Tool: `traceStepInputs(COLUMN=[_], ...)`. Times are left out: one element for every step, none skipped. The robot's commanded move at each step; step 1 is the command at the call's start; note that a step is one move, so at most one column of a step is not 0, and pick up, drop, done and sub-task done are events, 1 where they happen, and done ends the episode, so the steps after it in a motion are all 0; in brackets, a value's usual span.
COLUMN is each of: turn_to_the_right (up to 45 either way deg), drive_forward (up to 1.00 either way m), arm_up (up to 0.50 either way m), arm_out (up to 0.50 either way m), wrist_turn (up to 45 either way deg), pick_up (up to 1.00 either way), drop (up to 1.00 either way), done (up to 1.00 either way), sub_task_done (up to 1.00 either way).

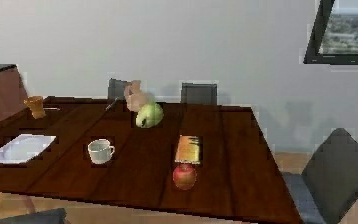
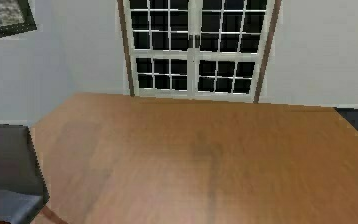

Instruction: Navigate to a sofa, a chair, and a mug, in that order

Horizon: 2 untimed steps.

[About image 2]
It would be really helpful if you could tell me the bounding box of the white paned double door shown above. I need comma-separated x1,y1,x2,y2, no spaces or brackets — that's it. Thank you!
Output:
116,0,283,104

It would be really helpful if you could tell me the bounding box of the dark grey chair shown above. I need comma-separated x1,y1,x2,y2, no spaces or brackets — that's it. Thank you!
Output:
0,121,70,224

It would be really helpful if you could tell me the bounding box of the black framed wall picture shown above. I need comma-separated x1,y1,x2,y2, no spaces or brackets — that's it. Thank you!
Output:
0,0,38,42

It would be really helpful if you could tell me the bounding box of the dark grey cabinet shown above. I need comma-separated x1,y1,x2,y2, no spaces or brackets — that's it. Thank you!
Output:
333,106,358,144

